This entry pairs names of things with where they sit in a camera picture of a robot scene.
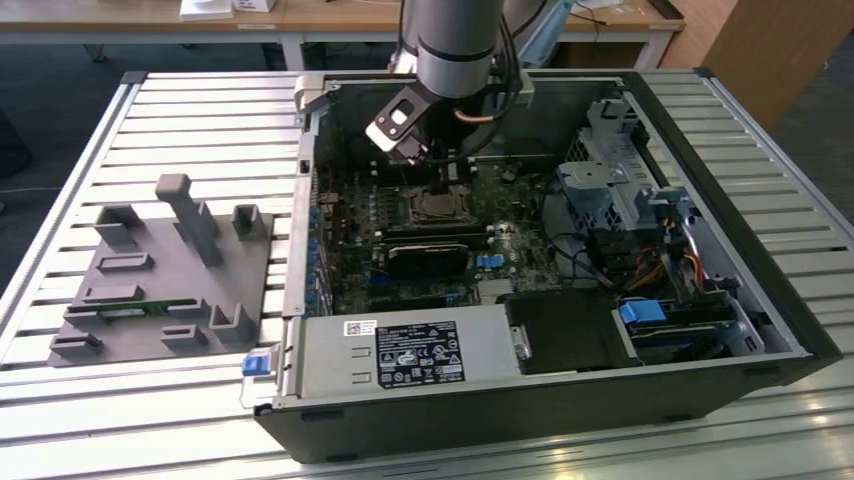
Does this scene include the silver socket cover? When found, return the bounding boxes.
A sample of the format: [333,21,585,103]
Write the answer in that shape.
[416,189,476,224]

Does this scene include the CPU socket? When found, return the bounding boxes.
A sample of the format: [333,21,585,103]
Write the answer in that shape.
[405,187,478,226]

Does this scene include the silver perforated drive cage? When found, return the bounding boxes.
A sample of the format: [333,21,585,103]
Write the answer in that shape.
[554,97,701,236]

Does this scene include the black graphics card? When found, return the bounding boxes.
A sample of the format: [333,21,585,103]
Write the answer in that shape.
[382,241,469,277]

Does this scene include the green motherboard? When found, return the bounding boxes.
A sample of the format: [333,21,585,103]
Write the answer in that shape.
[312,164,568,317]

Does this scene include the wooden office desk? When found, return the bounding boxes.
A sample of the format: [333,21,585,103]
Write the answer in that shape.
[0,0,687,71]

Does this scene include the silver finned heatsink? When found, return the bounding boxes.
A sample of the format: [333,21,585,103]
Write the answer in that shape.
[478,278,513,305]

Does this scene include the blue disk carrier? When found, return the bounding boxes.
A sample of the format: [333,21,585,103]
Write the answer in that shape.
[616,298,668,332]

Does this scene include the silver power supply unit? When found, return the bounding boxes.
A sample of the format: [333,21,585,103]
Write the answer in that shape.
[282,305,532,409]

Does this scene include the wooden cabinet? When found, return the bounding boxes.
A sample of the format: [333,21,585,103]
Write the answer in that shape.
[656,0,854,132]

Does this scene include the gray parts rack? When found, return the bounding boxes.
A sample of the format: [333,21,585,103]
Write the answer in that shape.
[49,173,276,370]

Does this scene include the green RAM stick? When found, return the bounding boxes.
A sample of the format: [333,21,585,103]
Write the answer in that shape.
[97,298,201,320]

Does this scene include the black PC case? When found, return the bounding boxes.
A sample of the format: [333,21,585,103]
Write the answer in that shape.
[250,67,843,464]

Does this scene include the white faced wrist camera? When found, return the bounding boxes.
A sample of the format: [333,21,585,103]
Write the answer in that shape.
[364,84,436,151]

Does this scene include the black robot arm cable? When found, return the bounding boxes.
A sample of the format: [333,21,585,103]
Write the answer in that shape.
[489,0,532,109]

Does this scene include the yellow red power wires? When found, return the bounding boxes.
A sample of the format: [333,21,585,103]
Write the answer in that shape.
[622,247,709,294]

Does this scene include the blue plastic latch handle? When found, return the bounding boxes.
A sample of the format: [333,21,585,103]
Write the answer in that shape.
[240,348,280,380]

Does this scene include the silver disk bay bracket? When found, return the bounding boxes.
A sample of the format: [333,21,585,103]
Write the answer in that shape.
[609,287,768,362]

